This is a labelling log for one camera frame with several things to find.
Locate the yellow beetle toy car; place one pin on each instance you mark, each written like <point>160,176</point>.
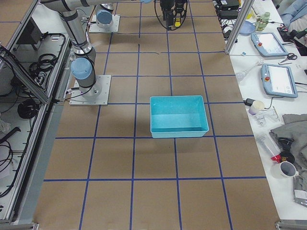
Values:
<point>177,22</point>

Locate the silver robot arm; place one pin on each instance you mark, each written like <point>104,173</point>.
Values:
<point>83,67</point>
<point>174,13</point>

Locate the light blue plate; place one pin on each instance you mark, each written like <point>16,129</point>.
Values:
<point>247,28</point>

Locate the far teach pendant tablet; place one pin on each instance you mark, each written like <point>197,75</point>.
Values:
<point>268,45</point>

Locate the teach pendant tablet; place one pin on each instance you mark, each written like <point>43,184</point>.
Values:
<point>278,81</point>
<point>268,45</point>

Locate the teal plastic storage bin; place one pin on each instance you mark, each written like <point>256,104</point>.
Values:
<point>178,117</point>

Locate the near teach pendant tablet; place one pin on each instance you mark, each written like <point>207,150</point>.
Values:
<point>278,81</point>

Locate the purple white cup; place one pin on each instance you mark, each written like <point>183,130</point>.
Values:
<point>256,107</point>

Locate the grey cloth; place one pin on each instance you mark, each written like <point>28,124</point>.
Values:
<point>295,127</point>

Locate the white mug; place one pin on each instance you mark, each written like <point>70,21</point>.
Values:
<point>283,170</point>

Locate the aluminium frame post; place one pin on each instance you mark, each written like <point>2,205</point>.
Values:
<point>247,4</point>

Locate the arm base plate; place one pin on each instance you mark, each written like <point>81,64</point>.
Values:
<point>98,95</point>
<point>105,28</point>

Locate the black handled scissors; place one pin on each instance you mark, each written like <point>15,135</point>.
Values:
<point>290,56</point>

